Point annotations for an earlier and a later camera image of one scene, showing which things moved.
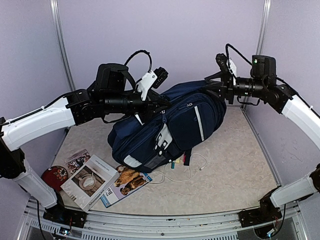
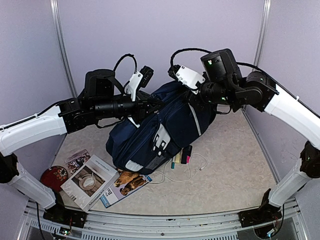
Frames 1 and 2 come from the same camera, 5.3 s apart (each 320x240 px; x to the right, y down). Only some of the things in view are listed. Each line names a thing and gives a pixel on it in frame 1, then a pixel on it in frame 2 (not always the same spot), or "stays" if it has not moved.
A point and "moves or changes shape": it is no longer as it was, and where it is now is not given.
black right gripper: (227, 87) to (191, 98)
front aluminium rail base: (293, 225) stays
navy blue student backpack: (193, 114) moves or changes shape
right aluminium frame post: (263, 30) stays
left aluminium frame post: (54, 4) stays
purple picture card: (77, 160) stays
